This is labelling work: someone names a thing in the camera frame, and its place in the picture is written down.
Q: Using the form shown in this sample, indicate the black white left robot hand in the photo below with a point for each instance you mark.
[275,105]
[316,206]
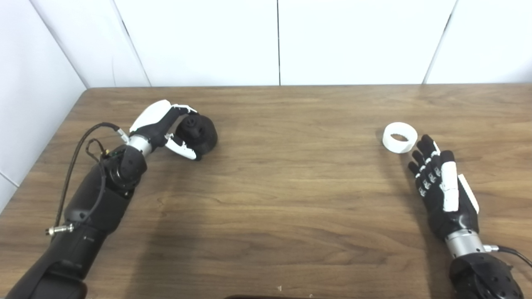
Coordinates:
[156,124]

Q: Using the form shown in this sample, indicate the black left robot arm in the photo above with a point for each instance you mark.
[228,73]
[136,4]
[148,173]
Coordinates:
[89,207]

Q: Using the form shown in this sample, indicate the round black part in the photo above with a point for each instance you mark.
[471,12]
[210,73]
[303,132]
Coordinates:
[205,135]

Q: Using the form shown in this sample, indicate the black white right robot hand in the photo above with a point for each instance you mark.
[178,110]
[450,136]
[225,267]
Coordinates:
[451,220]

